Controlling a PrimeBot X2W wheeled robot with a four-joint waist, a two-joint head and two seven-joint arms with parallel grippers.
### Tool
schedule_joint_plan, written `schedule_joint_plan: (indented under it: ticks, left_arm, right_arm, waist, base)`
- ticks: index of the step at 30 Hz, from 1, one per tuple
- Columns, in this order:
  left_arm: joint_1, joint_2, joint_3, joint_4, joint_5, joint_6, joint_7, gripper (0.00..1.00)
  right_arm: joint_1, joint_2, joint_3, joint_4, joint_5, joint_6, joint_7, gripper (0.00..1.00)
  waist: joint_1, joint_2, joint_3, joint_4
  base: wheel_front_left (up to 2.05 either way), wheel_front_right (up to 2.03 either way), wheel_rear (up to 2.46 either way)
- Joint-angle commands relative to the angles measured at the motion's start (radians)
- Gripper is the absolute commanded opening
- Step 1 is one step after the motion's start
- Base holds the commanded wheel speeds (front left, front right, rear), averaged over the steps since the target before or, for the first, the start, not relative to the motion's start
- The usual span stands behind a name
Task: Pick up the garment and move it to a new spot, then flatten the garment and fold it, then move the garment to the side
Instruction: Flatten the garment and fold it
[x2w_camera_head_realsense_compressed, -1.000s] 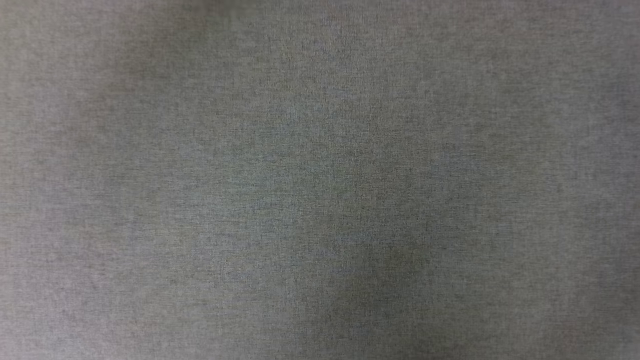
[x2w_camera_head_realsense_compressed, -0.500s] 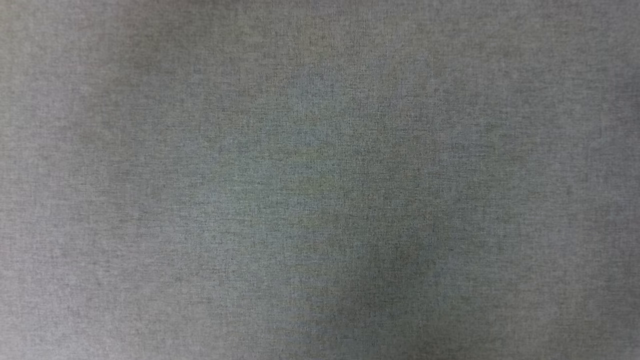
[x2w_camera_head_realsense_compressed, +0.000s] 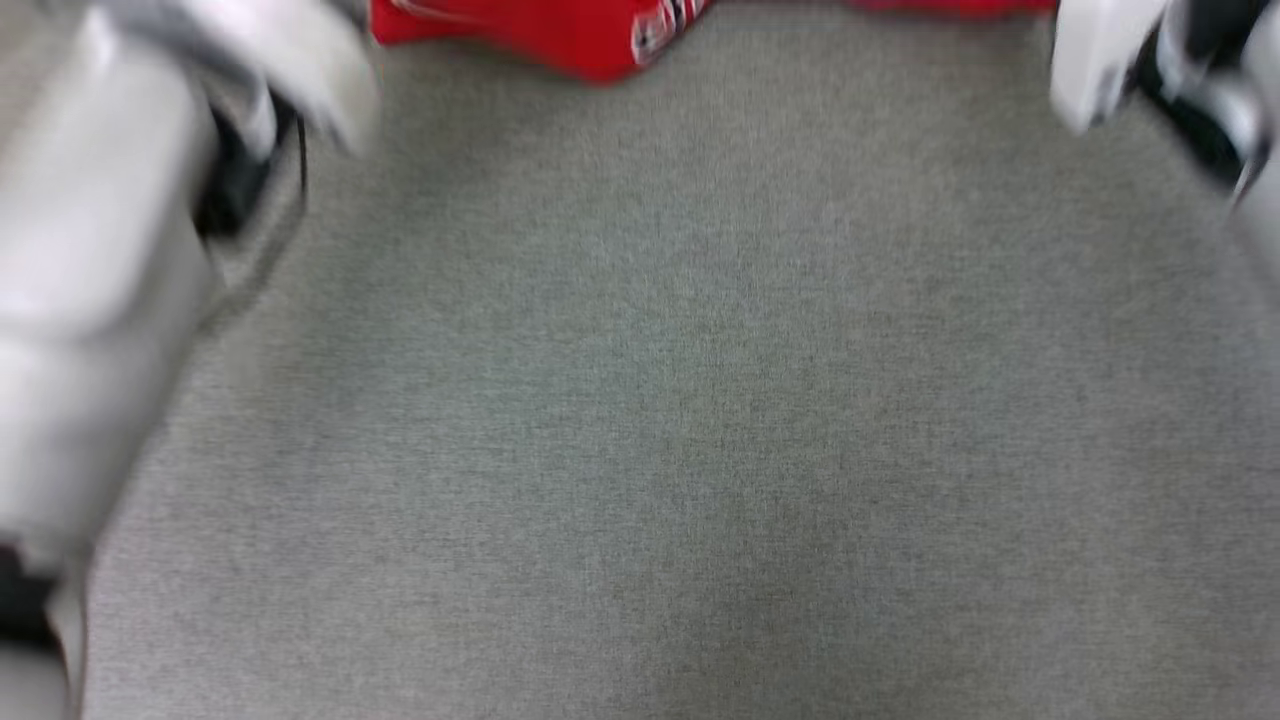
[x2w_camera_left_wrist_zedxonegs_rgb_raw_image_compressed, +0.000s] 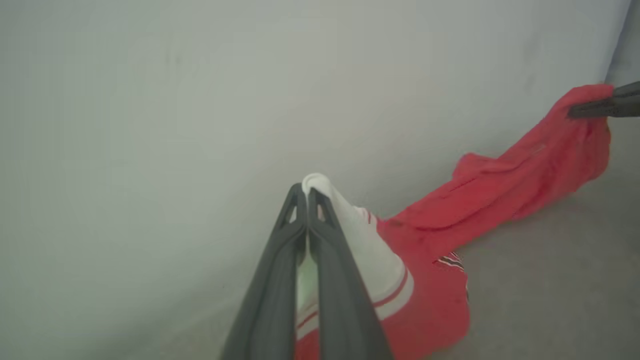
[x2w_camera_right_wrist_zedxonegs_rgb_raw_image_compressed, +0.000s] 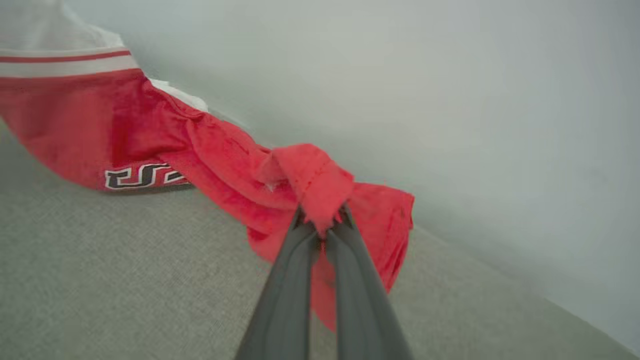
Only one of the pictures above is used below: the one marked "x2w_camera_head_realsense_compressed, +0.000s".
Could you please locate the red and white garment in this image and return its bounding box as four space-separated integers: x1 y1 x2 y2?
368 0 1061 85

